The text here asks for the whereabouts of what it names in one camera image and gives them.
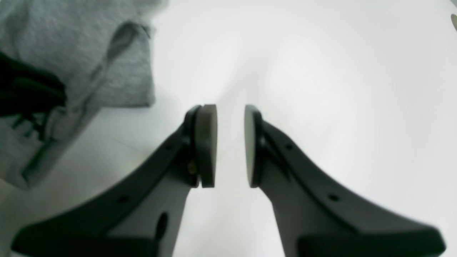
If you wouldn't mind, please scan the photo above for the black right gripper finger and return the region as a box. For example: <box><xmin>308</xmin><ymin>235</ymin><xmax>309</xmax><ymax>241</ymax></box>
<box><xmin>0</xmin><ymin>54</ymin><xmax>67</xmax><ymax>116</ymax></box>

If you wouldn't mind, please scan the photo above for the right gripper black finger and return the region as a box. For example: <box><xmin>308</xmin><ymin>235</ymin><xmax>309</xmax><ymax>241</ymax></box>
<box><xmin>245</xmin><ymin>105</ymin><xmax>446</xmax><ymax>257</ymax></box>
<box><xmin>11</xmin><ymin>105</ymin><xmax>217</xmax><ymax>257</ymax></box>

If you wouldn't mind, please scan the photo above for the grey t-shirt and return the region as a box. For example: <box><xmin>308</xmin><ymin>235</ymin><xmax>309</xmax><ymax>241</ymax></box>
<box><xmin>1</xmin><ymin>0</ymin><xmax>169</xmax><ymax>190</ymax></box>

